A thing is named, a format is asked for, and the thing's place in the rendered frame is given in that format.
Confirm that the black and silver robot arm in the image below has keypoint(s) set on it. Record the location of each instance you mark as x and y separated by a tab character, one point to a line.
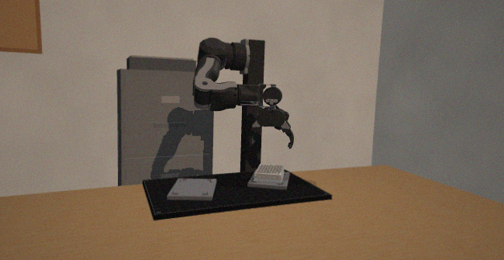
208	94

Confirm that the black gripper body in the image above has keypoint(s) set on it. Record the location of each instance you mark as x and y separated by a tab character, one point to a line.
272	117

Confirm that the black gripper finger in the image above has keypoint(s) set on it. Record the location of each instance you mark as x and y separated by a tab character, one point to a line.
255	127
286	128

